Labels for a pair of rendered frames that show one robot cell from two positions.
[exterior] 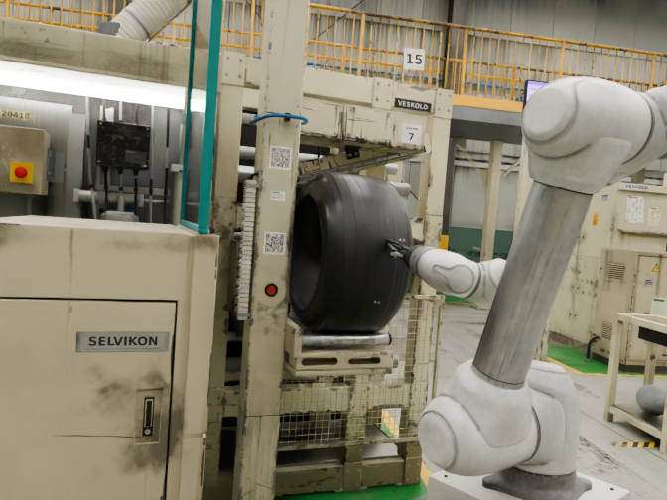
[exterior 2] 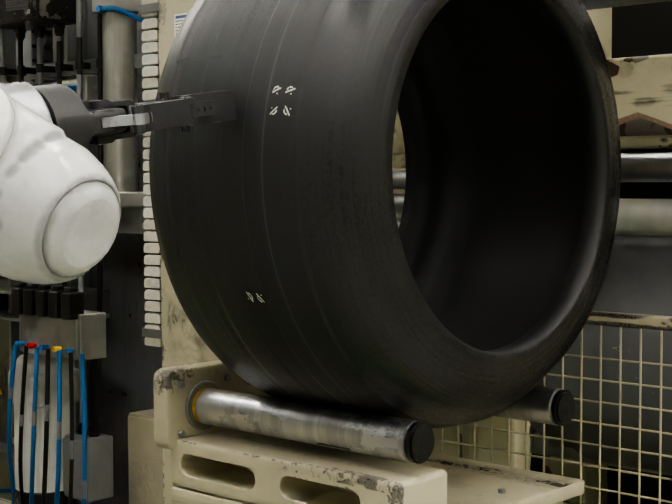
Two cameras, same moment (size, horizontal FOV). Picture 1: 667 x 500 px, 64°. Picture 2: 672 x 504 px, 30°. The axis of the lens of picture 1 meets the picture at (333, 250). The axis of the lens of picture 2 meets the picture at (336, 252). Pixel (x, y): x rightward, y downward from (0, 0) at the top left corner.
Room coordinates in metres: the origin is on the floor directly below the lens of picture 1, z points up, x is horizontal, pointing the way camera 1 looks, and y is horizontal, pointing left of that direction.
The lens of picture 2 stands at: (1.22, -1.34, 1.17)
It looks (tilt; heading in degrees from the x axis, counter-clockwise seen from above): 3 degrees down; 62
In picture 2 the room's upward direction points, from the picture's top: straight up
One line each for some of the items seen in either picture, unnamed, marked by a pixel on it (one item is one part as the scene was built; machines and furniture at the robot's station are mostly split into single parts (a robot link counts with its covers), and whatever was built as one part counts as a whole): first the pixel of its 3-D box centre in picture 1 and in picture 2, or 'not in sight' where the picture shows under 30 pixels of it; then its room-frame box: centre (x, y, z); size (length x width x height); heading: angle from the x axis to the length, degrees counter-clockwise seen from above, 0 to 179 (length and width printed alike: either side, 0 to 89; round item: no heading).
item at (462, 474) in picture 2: (328, 357); (379, 488); (1.98, -0.01, 0.80); 0.37 x 0.36 x 0.02; 20
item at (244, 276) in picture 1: (247, 249); (166, 172); (1.82, 0.29, 1.19); 0.05 x 0.04 x 0.48; 20
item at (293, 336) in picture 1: (284, 330); (277, 390); (1.92, 0.16, 0.90); 0.40 x 0.03 x 0.10; 20
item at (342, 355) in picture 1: (341, 357); (300, 477); (1.85, -0.06, 0.84); 0.36 x 0.09 x 0.06; 110
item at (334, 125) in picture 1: (349, 128); not in sight; (2.31, -0.03, 1.71); 0.61 x 0.25 x 0.15; 110
